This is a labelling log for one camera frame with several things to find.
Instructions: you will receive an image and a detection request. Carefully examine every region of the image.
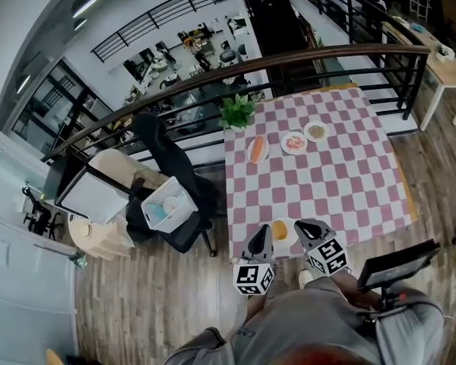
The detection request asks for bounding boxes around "green potted plant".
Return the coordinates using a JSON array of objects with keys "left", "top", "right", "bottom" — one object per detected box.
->
[{"left": 218, "top": 93, "right": 258, "bottom": 132}]

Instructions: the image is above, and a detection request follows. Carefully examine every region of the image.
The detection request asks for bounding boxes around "plate with orange fruit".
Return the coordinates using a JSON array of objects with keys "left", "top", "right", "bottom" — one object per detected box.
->
[{"left": 268, "top": 217, "right": 303, "bottom": 246}]

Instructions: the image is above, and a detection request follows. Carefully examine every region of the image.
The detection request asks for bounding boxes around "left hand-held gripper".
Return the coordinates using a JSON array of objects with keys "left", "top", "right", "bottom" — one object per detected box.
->
[{"left": 233, "top": 224, "right": 277, "bottom": 298}]

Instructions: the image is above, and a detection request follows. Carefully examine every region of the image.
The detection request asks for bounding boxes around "black chest mount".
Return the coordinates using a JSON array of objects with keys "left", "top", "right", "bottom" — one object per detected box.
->
[{"left": 359, "top": 287, "right": 408, "bottom": 326}]

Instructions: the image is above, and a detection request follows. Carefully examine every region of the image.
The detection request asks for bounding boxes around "pink checkered tablecloth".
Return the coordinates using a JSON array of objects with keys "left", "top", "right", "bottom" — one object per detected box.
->
[{"left": 223, "top": 87, "right": 414, "bottom": 261}]

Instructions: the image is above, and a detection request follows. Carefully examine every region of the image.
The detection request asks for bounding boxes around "person's left forearm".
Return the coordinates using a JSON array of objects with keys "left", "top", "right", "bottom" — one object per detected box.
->
[{"left": 245, "top": 294, "right": 269, "bottom": 326}]

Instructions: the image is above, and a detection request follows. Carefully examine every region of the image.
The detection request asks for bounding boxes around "brown handrail black railing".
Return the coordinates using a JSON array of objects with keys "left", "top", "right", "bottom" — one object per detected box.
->
[{"left": 41, "top": 43, "right": 431, "bottom": 165}]

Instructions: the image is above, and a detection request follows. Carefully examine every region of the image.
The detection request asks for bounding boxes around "person's right forearm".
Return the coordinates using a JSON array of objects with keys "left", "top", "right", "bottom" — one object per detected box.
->
[{"left": 332, "top": 270, "right": 383, "bottom": 311}]

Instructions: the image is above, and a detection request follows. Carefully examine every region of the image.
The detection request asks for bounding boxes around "small plant in white pot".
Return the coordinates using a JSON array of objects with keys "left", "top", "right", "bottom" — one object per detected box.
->
[{"left": 435, "top": 43, "right": 456, "bottom": 62}]

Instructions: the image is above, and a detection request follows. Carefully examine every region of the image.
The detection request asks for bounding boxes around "wooden table with white legs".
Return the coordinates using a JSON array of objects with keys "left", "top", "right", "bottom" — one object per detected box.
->
[{"left": 265, "top": 84, "right": 420, "bottom": 226}]

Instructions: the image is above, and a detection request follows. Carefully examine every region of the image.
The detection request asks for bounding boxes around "black balcony railing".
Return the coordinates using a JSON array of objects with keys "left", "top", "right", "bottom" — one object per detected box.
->
[{"left": 90, "top": 0, "right": 239, "bottom": 63}]

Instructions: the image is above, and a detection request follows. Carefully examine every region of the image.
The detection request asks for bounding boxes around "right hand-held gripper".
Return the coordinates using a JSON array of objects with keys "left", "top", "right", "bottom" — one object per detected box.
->
[{"left": 294, "top": 221, "right": 349, "bottom": 277}]

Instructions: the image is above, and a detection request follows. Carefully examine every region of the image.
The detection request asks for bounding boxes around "black tablet screen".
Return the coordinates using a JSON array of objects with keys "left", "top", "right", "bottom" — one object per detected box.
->
[{"left": 356, "top": 239, "right": 442, "bottom": 295}]

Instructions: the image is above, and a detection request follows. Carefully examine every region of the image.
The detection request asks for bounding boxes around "black framed white board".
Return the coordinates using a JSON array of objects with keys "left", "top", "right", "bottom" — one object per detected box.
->
[{"left": 54, "top": 164, "right": 133, "bottom": 224}]

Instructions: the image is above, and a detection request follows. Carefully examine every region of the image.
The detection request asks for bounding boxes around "brown potato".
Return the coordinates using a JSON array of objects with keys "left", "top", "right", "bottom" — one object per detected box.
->
[{"left": 271, "top": 221, "right": 290, "bottom": 241}]

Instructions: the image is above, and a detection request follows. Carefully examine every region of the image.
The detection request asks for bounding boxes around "white perforated plastic basket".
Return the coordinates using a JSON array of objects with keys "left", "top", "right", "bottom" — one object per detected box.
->
[{"left": 140, "top": 176, "right": 200, "bottom": 233}]

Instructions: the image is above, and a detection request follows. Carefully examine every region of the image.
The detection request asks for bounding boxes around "frosted glass partition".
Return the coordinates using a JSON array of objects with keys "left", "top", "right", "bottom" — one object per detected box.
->
[{"left": 0, "top": 127, "right": 79, "bottom": 365}]

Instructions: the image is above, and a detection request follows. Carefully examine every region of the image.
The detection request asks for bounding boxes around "red sliced food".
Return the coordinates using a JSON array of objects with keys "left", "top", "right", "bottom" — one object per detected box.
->
[{"left": 284, "top": 135, "right": 305, "bottom": 151}]

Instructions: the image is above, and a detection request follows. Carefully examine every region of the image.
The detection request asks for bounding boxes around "person's grey clothing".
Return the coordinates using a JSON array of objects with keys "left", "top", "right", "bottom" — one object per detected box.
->
[{"left": 166, "top": 275, "right": 455, "bottom": 365}]

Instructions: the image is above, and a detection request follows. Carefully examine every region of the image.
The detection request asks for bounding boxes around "teal plastic bottle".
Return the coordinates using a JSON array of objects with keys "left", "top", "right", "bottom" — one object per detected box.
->
[{"left": 147, "top": 203, "right": 167, "bottom": 223}]

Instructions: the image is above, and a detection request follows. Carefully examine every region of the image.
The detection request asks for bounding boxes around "small white plate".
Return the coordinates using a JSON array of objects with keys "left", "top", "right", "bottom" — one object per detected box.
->
[
  {"left": 303, "top": 121, "right": 330, "bottom": 143},
  {"left": 280, "top": 131, "right": 309, "bottom": 155},
  {"left": 246, "top": 134, "right": 271, "bottom": 165}
]

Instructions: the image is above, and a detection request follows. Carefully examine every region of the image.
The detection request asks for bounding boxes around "light wooden table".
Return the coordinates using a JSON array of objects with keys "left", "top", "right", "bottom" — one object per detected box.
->
[{"left": 382, "top": 16, "right": 456, "bottom": 132}]

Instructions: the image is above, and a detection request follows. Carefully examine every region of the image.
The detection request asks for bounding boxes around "orange carrot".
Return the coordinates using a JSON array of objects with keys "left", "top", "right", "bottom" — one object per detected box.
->
[{"left": 250, "top": 135, "right": 267, "bottom": 163}]

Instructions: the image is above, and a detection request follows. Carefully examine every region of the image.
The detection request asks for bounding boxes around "black high-back office chair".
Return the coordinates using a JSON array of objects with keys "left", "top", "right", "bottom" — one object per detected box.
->
[{"left": 125, "top": 111, "right": 222, "bottom": 259}]

